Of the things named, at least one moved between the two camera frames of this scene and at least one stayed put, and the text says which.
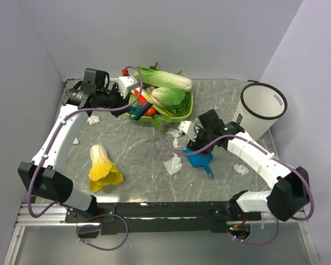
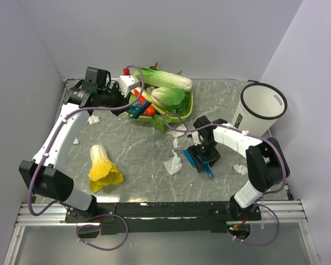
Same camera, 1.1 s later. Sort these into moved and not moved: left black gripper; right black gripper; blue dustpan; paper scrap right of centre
Moved: right black gripper
Not moved: blue dustpan; left black gripper; paper scrap right of centre
